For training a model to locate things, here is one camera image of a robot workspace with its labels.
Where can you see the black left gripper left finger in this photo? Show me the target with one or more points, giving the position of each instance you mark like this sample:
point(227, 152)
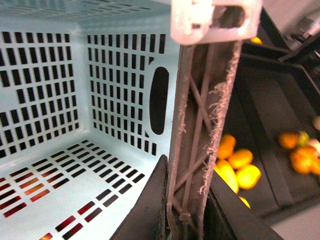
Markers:
point(147, 219)

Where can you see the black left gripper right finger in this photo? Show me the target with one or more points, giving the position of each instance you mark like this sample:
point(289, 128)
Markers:
point(238, 221)

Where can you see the light blue plastic basket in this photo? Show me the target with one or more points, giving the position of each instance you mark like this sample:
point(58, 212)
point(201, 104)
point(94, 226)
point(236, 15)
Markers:
point(87, 92)

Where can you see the white zip tie clip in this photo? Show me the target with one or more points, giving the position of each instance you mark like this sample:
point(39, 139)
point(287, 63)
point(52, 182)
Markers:
point(213, 21)

